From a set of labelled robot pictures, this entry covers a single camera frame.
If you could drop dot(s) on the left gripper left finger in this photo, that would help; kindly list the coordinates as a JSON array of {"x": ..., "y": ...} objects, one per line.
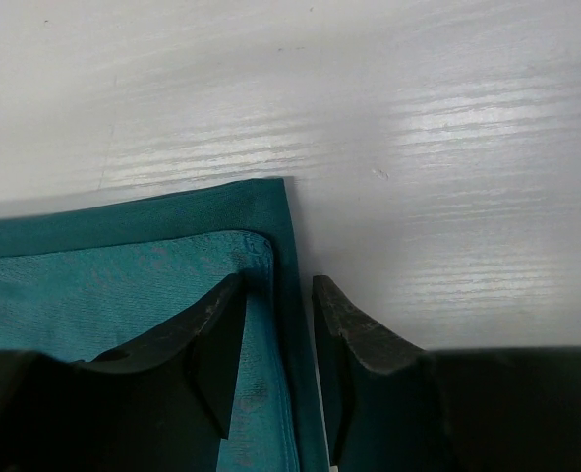
[{"x": 159, "y": 402}]

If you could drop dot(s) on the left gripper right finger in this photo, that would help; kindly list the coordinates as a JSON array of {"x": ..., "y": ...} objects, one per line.
[{"x": 390, "y": 405}]

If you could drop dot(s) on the teal cloth napkin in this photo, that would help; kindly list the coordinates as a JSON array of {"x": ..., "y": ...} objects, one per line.
[{"x": 77, "y": 283}]

